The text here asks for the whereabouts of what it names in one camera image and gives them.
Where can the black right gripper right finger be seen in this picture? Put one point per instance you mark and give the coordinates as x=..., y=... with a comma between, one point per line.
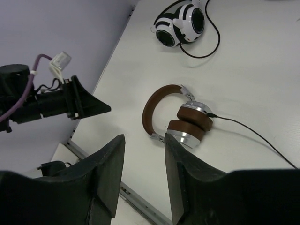
x=201, y=194

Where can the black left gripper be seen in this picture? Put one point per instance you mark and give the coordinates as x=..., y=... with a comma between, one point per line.
x=76, y=102

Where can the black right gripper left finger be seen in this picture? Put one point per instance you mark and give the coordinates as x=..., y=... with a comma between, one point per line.
x=85, y=193

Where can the brown silver headphones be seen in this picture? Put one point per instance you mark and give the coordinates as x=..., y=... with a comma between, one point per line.
x=192, y=123

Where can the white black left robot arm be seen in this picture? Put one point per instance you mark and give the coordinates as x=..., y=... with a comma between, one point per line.
x=13, y=80

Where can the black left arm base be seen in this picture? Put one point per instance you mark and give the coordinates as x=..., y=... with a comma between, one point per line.
x=53, y=167

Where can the white black headphones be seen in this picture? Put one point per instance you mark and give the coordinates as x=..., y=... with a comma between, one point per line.
x=180, y=23

